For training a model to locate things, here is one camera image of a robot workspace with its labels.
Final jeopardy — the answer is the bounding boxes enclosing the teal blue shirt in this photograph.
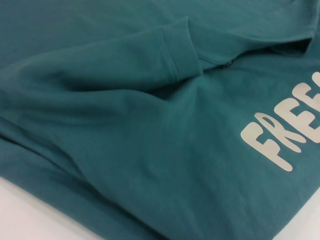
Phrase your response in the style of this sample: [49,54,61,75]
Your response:
[0,0,320,240]

